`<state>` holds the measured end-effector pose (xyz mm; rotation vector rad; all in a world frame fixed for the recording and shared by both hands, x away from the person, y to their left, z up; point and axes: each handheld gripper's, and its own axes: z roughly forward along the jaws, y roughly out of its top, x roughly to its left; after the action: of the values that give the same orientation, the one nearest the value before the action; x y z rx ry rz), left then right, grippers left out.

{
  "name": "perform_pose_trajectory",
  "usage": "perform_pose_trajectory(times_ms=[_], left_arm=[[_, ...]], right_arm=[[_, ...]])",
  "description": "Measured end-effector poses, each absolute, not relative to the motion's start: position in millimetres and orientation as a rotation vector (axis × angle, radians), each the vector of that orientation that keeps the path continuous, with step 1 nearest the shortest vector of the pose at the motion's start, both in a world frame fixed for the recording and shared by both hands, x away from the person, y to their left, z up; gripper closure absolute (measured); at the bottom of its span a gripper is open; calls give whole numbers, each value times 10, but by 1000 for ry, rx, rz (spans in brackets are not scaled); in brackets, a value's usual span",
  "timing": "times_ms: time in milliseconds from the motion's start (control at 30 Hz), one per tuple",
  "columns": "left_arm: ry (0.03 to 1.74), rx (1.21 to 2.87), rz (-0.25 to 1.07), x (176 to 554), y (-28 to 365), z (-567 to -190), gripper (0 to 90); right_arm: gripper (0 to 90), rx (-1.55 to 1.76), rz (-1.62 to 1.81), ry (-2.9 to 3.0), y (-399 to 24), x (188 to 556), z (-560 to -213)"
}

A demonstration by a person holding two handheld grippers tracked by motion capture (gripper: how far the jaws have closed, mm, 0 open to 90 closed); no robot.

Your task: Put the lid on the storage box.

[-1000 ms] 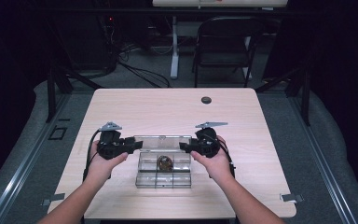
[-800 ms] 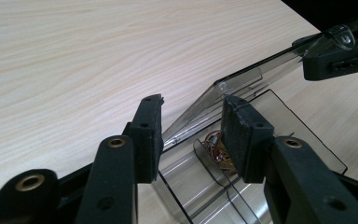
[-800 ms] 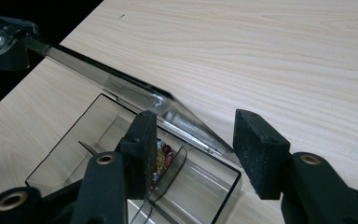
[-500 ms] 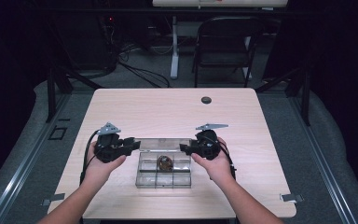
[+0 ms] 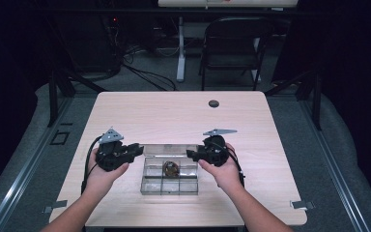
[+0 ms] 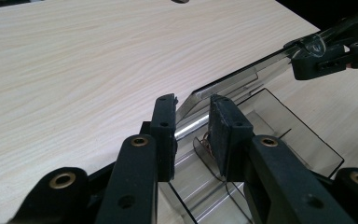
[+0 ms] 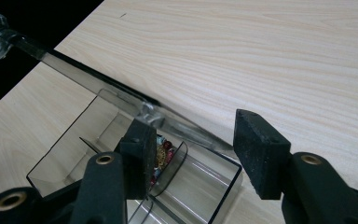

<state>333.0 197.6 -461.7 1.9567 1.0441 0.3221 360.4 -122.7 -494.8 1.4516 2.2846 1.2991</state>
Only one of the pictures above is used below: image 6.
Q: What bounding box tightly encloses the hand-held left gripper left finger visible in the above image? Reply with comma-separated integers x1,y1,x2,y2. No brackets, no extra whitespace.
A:
94,92,179,224

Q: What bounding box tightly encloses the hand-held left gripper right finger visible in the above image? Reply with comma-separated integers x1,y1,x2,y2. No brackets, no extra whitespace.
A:
207,93,358,224

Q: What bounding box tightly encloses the brown wire component bundle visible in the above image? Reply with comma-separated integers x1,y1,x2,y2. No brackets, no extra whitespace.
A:
200,132,214,157

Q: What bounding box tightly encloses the clear plastic compartment box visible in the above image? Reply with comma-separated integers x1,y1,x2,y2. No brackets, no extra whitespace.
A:
158,7,358,224

